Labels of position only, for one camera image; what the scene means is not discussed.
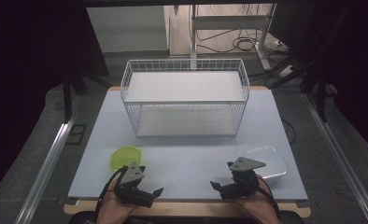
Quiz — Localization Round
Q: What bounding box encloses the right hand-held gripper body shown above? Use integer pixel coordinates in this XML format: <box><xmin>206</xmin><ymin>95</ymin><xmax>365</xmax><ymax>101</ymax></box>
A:
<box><xmin>219</xmin><ymin>157</ymin><xmax>266</xmax><ymax>201</ymax></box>

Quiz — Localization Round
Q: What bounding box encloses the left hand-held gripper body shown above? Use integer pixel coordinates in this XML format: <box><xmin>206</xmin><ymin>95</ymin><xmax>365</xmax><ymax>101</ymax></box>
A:
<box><xmin>114</xmin><ymin>161</ymin><xmax>154</xmax><ymax>209</ymax></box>

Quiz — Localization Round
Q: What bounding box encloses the green round plate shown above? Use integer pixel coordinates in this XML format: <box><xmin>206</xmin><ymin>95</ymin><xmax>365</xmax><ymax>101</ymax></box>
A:
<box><xmin>110</xmin><ymin>146</ymin><xmax>143</xmax><ymax>173</ymax></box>

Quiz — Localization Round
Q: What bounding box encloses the white square dish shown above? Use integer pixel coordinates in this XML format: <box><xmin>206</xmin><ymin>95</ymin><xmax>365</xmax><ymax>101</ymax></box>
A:
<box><xmin>237</xmin><ymin>145</ymin><xmax>289</xmax><ymax>183</ymax></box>

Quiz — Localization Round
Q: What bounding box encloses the white wire shelf rack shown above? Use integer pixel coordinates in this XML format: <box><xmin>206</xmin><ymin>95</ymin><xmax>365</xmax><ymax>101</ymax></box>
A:
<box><xmin>120</xmin><ymin>58</ymin><xmax>251</xmax><ymax>138</ymax></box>

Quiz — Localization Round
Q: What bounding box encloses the person's right hand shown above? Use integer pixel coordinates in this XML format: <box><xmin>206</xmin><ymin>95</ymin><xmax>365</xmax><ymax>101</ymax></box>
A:
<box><xmin>234</xmin><ymin>175</ymin><xmax>283</xmax><ymax>224</ymax></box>

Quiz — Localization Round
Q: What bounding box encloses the person's left hand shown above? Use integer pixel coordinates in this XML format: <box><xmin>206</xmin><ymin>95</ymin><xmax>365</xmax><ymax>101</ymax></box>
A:
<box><xmin>96</xmin><ymin>177</ymin><xmax>139</xmax><ymax>224</ymax></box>

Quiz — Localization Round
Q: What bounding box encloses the black floor grid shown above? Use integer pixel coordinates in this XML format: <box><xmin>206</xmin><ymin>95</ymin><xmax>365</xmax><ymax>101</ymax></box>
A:
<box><xmin>65</xmin><ymin>123</ymin><xmax>88</xmax><ymax>146</ymax></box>

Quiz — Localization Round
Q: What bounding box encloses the black metal stand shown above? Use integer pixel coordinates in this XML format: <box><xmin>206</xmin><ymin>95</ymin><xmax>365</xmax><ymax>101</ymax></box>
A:
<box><xmin>62</xmin><ymin>71</ymin><xmax>88</xmax><ymax>123</ymax></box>
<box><xmin>316</xmin><ymin>69</ymin><xmax>329</xmax><ymax>123</ymax></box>

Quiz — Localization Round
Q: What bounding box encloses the white power strip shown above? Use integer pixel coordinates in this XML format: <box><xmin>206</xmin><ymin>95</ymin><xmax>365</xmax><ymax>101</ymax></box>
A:
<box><xmin>278</xmin><ymin>64</ymin><xmax>297</xmax><ymax>78</ymax></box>

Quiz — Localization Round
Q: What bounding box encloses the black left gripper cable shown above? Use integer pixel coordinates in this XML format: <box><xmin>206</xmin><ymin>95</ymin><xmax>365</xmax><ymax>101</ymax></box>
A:
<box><xmin>93</xmin><ymin>166</ymin><xmax>129</xmax><ymax>222</ymax></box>

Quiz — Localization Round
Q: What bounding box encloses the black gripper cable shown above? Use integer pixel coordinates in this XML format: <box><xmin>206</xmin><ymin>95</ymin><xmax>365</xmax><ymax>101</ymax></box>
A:
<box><xmin>256</xmin><ymin>175</ymin><xmax>281</xmax><ymax>218</ymax></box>
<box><xmin>93</xmin><ymin>166</ymin><xmax>129</xmax><ymax>222</ymax></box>

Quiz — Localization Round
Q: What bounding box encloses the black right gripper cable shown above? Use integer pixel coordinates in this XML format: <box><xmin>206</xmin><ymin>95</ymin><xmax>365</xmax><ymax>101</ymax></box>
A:
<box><xmin>256</xmin><ymin>175</ymin><xmax>281</xmax><ymax>218</ymax></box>

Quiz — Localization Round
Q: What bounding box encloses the thin black cable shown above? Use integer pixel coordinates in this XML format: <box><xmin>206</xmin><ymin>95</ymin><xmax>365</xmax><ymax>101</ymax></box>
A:
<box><xmin>280</xmin><ymin>119</ymin><xmax>297</xmax><ymax>146</ymax></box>

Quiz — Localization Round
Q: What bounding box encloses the aluminium rail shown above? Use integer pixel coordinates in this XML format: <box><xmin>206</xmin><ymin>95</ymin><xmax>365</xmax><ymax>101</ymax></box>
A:
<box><xmin>15</xmin><ymin>113</ymin><xmax>78</xmax><ymax>224</ymax></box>
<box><xmin>301</xmin><ymin>92</ymin><xmax>368</xmax><ymax>224</ymax></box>

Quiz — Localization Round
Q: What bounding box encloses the bundle of black floor cables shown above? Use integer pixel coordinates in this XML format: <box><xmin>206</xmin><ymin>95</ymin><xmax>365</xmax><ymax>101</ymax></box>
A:
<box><xmin>196</xmin><ymin>27</ymin><xmax>288</xmax><ymax>54</ymax></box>

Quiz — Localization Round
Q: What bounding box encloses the white desk frame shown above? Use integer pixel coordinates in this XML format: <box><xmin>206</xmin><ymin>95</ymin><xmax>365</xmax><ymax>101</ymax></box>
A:
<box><xmin>190</xmin><ymin>3</ymin><xmax>277</xmax><ymax>71</ymax></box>

